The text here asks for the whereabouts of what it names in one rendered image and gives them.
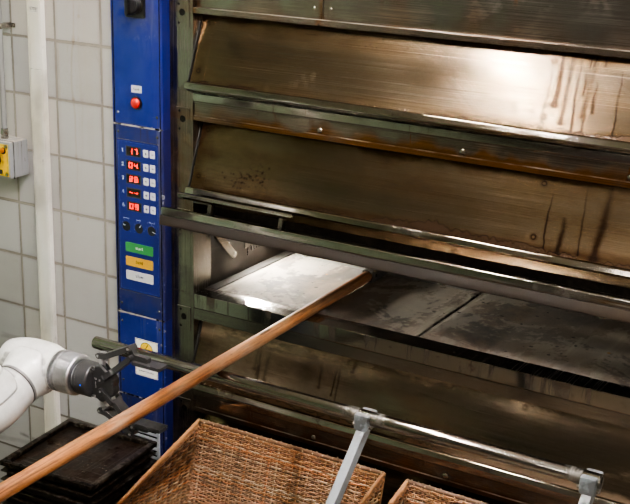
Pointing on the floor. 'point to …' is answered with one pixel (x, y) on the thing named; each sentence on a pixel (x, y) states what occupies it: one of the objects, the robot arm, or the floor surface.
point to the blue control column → (142, 37)
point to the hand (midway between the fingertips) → (159, 398)
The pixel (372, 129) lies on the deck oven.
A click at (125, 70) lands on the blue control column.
